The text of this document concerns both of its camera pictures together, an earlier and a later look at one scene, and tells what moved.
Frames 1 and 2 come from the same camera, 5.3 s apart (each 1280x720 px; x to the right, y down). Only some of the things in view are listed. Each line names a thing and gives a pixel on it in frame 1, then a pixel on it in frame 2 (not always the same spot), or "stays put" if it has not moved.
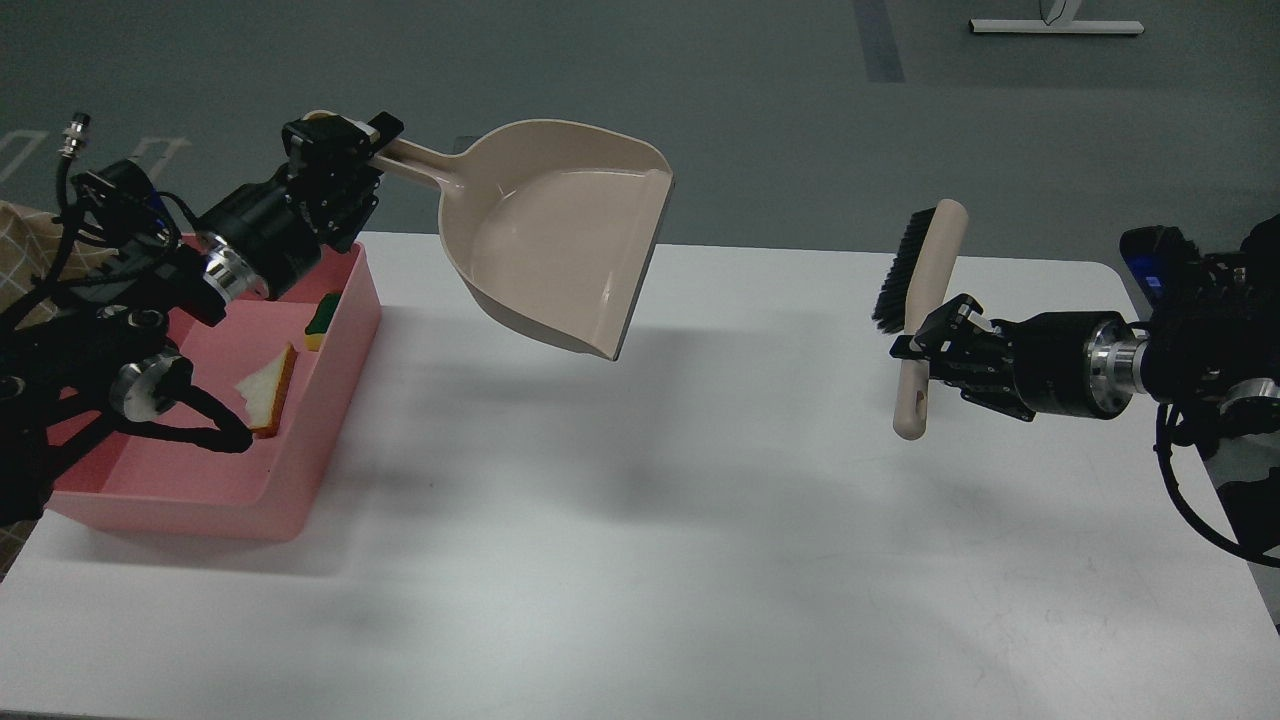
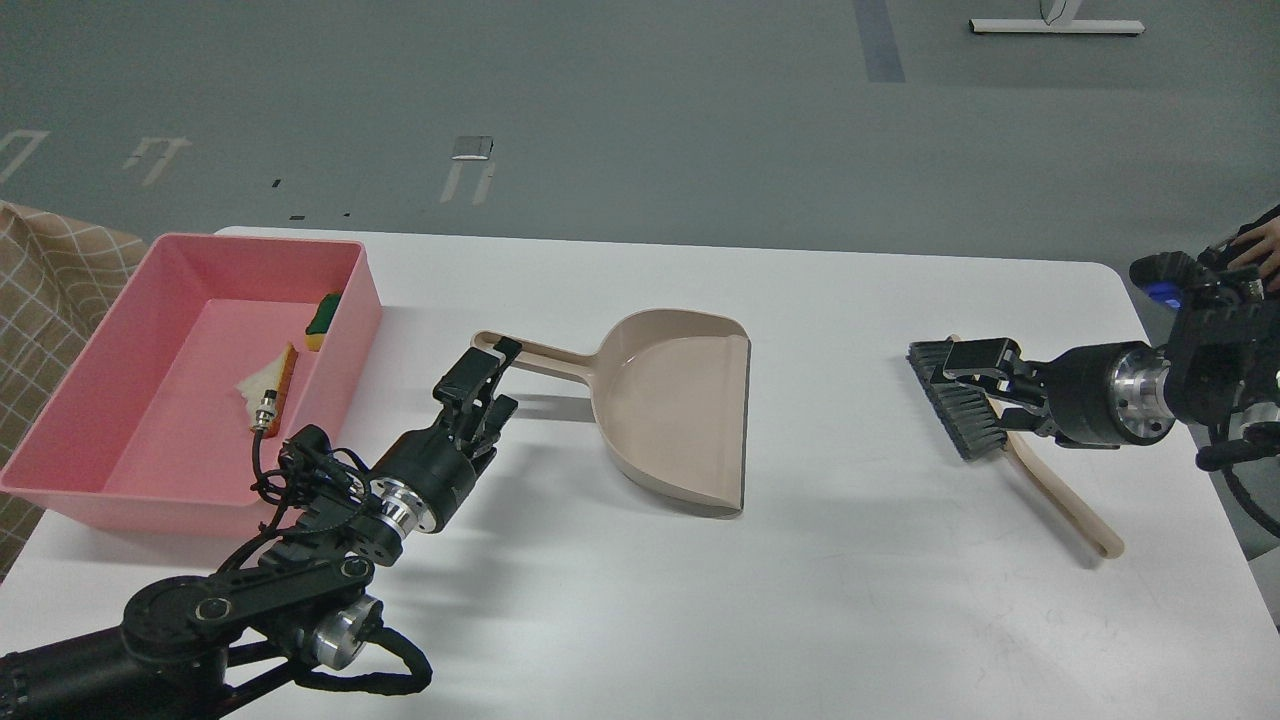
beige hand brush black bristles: x=900 y=268 -> x=976 y=429
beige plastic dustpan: x=546 y=225 -> x=670 y=394
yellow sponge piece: x=316 y=329 stays put
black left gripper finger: x=380 y=131 -> x=498 y=406
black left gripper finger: x=327 y=153 -> x=460 y=388
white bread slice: x=264 y=392 stays put
